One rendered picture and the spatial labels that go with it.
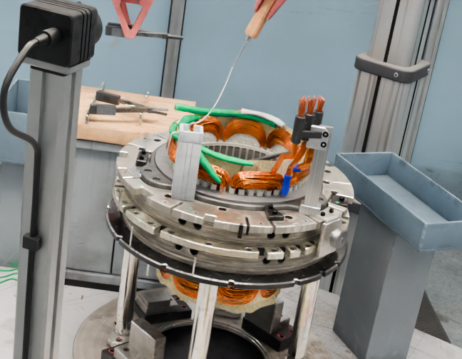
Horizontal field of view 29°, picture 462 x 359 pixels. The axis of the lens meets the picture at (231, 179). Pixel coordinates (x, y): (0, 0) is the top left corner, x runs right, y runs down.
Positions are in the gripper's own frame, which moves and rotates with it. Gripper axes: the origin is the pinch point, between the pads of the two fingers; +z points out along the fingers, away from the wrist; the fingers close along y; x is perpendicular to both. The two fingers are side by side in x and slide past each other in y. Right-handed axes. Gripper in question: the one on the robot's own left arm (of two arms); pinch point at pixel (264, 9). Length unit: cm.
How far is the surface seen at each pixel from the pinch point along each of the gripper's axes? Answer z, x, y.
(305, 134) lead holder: 8.5, -10.1, 12.3
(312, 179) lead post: 13.3, -8.0, 16.0
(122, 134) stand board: 30.0, 15.3, -10.5
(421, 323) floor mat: 91, 174, 87
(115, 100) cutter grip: 28.2, 21.7, -15.0
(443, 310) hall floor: 88, 189, 95
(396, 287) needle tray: 27.5, 14.0, 36.9
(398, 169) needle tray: 15.1, 28.3, 29.4
